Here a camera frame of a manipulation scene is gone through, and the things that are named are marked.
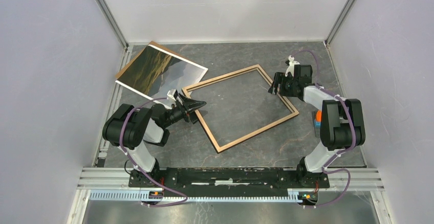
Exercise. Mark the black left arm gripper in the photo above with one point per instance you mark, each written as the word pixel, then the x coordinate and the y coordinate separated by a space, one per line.
pixel 189 104

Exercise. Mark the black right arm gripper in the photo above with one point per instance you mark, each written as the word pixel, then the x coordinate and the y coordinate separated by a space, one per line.
pixel 279 79

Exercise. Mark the light wooden picture frame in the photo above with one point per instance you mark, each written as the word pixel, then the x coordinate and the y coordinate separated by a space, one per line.
pixel 240 109

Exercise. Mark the landscape photo print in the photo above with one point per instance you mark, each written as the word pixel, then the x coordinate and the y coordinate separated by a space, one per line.
pixel 178 76

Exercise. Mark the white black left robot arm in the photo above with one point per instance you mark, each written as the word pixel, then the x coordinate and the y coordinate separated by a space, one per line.
pixel 131 128

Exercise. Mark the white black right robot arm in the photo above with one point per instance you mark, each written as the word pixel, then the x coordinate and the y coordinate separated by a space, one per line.
pixel 342 124

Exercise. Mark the orange curved brick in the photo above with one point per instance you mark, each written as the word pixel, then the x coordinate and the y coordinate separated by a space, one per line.
pixel 318 116

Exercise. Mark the dark grey brick baseplate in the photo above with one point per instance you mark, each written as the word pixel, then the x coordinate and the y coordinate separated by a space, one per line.
pixel 316 130

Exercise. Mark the brown backing board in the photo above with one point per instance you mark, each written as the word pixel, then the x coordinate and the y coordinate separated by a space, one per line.
pixel 152 61

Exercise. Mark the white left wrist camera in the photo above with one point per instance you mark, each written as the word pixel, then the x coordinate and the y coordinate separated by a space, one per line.
pixel 172 95

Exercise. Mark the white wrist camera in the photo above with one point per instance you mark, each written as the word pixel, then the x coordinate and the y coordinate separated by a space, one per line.
pixel 172 95
pixel 291 63

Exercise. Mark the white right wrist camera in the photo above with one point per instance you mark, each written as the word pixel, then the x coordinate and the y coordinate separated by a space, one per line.
pixel 291 63

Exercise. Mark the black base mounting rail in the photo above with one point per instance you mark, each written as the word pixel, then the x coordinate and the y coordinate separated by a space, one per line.
pixel 237 182

